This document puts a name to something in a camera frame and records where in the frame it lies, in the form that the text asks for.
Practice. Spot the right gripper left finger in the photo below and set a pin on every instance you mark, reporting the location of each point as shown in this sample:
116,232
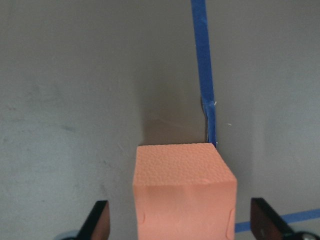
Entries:
97,224

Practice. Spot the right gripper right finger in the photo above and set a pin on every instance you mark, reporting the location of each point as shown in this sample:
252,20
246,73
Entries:
266,224

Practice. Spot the orange foam block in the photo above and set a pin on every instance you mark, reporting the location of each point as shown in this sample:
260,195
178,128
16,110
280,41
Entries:
183,192

